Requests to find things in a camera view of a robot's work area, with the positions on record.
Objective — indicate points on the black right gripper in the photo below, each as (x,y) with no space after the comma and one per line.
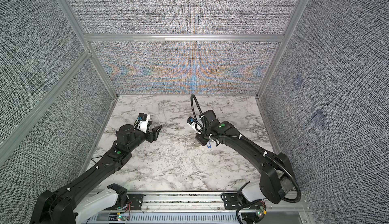
(202,141)

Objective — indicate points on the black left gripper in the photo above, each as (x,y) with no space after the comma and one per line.
(150,138)

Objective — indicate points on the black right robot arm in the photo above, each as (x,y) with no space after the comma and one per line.
(277,180)

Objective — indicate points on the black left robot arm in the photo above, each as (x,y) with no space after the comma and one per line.
(59,207)

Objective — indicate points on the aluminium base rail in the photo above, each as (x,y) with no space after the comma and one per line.
(187,207)

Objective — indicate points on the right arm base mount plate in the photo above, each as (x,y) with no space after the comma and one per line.
(234,201)

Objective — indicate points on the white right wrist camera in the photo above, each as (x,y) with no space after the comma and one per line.
(195,125)

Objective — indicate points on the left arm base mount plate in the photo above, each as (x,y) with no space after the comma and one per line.
(132,202)

